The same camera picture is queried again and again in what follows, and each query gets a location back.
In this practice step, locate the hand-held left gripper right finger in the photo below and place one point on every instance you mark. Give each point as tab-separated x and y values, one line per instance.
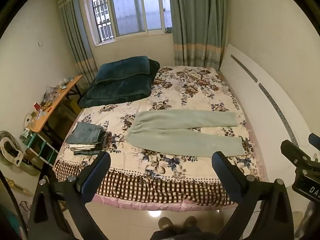
223	173

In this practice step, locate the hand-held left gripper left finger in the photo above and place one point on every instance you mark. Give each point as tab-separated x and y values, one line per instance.
96	173

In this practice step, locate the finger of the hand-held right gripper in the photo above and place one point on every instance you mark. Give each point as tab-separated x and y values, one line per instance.
314	141
292	150

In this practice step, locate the light green pants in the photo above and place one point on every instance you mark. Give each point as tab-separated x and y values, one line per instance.
175	123

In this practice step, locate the folded dark garment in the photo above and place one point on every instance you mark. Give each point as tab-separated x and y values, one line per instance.
100	145

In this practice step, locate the folded white garment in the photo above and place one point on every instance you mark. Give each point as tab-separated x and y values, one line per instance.
81	147

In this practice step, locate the folded blue jeans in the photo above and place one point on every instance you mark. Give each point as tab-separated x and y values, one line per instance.
86	132

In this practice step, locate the white headboard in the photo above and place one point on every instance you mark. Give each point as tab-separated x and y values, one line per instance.
270	97

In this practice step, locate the person's right shoe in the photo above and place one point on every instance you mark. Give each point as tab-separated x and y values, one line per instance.
190	222

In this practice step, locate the person's shoe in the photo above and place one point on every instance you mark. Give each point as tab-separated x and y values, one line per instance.
190	222
166	223

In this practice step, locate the green shelf rack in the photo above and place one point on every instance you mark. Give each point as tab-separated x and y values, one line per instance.
41	150

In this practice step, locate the person's dark trouser legs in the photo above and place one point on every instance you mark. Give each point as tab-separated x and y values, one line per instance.
180	234

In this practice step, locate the person's left shoe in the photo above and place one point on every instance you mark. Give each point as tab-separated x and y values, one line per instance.
166	223

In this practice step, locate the wooden folding table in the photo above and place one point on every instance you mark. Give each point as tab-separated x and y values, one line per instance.
53	105

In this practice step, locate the folded dark teal blanket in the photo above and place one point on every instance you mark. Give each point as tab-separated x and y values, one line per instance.
117	90

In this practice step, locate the small red box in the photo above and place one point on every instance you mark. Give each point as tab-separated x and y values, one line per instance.
37	106

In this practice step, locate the floor fan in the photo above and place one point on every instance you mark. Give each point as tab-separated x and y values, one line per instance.
10	150

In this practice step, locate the bed with floral sheet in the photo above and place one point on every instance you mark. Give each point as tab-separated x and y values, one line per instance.
190	90

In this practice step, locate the teal pillow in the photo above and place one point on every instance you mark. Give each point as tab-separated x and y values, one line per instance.
122	68

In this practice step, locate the green striped curtain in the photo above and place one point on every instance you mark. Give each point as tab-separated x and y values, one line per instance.
197	22
75	30

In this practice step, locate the small potted plant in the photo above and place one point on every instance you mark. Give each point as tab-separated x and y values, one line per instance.
168	30

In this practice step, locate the window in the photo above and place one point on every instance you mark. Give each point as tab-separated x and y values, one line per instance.
130	10

